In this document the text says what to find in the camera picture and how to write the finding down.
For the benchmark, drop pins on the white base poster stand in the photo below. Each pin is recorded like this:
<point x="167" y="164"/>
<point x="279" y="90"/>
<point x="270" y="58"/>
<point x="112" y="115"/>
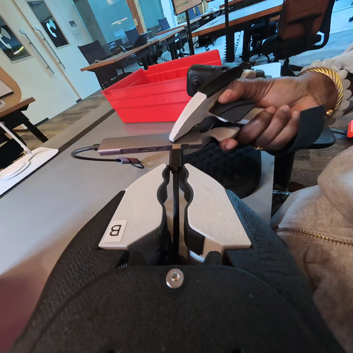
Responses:
<point x="24" y="165"/>

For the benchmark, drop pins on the brown backed office chair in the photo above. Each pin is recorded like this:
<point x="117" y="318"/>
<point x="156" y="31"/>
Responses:
<point x="303" y="16"/>

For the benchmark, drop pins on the grey usb hub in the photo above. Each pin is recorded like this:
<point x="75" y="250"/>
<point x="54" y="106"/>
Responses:
<point x="143" y="142"/>

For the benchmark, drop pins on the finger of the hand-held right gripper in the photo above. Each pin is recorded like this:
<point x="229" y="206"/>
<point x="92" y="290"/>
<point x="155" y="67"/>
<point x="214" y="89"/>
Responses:
<point x="187" y="118"/>

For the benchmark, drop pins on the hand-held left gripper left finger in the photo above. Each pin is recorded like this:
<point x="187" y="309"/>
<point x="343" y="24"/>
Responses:
<point x="132" y="215"/>

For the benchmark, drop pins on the red plastic bin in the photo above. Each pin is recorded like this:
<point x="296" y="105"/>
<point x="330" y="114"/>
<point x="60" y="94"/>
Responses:
<point x="154" y="99"/>

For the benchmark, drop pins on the dark door window phone icon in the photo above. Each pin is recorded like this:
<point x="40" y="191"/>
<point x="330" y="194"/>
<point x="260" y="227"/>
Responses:
<point x="11" y="41"/>
<point x="52" y="27"/>

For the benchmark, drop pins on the wooden top office desk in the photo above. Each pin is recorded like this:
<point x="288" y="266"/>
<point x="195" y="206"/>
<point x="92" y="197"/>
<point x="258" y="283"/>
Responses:
<point x="115" y="56"/>
<point x="16" y="103"/>
<point x="242" y="15"/>

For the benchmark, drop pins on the whiteboard red green writing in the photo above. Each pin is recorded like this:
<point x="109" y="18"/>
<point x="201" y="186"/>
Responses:
<point x="187" y="5"/>

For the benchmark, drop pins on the person's right hand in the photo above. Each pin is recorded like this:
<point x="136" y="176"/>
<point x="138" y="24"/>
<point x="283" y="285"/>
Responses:
<point x="289" y="91"/>

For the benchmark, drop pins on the person's right forearm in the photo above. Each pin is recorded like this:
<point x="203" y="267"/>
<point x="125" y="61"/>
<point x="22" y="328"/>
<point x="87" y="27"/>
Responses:
<point x="349" y="55"/>

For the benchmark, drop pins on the rounded wooden panel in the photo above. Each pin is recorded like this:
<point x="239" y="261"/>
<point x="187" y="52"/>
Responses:
<point x="19" y="89"/>

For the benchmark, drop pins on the black quilted foam pad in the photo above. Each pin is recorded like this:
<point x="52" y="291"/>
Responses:
<point x="229" y="171"/>

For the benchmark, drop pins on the black mesh office chair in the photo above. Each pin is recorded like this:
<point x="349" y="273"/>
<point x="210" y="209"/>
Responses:
<point x="93" y="51"/>

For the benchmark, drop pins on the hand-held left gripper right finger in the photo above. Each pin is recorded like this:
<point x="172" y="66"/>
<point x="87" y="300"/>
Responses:
<point x="215" y="215"/>

